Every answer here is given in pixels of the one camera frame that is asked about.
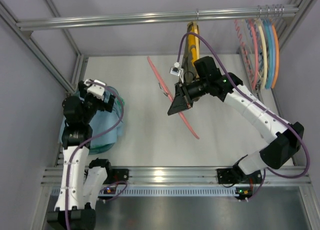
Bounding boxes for metal hanging rail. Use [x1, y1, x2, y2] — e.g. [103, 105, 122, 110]
[16, 4, 299, 31]

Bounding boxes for pink clothes hanger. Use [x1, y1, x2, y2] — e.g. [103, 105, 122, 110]
[147, 56, 200, 140]

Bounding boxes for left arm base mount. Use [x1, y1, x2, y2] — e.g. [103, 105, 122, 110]
[109, 168, 130, 183]

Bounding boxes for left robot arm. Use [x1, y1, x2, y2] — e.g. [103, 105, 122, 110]
[47, 79, 117, 230]

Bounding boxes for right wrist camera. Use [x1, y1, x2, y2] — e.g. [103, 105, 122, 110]
[169, 62, 185, 83]

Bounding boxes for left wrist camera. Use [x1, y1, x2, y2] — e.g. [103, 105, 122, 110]
[84, 79, 106, 101]

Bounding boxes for cream empty hanger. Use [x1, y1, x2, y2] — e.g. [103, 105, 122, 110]
[255, 18, 268, 89]

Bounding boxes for green tie-dye garment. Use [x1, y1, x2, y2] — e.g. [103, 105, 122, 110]
[110, 86, 125, 117]

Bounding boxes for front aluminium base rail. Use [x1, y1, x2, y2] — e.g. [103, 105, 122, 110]
[40, 165, 312, 187]

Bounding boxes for coloured spiral hanger rack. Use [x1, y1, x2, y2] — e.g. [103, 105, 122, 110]
[234, 19, 253, 81]

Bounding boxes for pink empty hanger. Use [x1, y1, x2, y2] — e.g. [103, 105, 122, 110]
[249, 19, 260, 90]

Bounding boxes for light blue trousers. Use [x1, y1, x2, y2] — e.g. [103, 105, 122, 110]
[57, 90, 126, 148]

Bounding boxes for orange empty hanger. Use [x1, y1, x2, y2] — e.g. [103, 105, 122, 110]
[271, 24, 280, 89]

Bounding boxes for camouflage yellow trousers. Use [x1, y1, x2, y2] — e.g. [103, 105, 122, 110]
[182, 34, 199, 84]

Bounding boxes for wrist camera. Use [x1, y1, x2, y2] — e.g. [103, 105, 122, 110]
[84, 79, 106, 101]
[169, 62, 185, 83]

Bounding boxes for aluminium frame right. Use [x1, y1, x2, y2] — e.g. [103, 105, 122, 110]
[241, 0, 320, 167]

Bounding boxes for teal empty hanger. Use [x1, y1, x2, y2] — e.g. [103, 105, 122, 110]
[263, 19, 276, 89]

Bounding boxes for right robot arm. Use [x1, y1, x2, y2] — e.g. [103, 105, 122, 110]
[167, 56, 304, 176]

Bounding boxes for slotted cable duct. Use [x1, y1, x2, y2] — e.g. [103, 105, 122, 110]
[49, 186, 253, 197]

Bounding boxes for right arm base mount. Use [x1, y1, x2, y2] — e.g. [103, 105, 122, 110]
[216, 168, 241, 186]

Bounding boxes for teal plastic basket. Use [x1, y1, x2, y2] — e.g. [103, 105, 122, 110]
[59, 86, 126, 155]

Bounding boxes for aluminium frame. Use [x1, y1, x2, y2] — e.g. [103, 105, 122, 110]
[241, 0, 320, 167]
[0, 0, 84, 93]

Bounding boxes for aluminium frame left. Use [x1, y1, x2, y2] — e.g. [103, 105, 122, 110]
[0, 0, 84, 93]

